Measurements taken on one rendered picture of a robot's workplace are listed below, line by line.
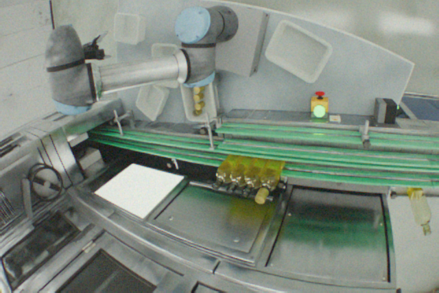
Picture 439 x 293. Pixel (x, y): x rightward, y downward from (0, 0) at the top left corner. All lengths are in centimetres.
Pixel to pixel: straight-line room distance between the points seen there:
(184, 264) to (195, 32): 74
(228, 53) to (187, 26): 26
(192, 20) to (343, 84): 62
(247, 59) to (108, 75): 51
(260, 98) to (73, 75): 75
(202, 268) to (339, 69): 87
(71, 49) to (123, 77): 17
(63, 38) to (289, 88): 83
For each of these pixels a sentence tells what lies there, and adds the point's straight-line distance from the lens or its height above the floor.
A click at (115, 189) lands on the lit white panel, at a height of 122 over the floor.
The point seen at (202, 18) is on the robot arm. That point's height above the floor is 108.
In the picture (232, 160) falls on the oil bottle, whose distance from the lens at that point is 85.
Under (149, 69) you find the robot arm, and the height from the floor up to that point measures 120.
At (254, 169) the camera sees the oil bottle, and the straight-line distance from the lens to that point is 79.
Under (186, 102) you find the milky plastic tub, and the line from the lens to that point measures 106.
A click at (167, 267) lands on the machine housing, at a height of 143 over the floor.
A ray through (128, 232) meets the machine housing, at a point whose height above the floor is 139.
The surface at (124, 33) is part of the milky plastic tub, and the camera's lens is 141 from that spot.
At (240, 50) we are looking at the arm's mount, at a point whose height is 85.
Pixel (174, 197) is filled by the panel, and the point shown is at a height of 114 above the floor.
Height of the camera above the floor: 164
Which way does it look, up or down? 53 degrees down
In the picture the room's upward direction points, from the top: 133 degrees counter-clockwise
